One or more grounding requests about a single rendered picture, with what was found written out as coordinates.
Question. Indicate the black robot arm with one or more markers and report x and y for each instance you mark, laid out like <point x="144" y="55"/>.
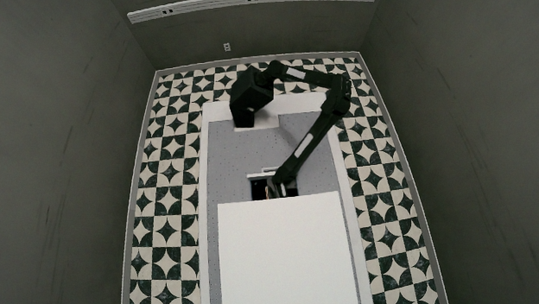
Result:
<point x="339" y="104"/>

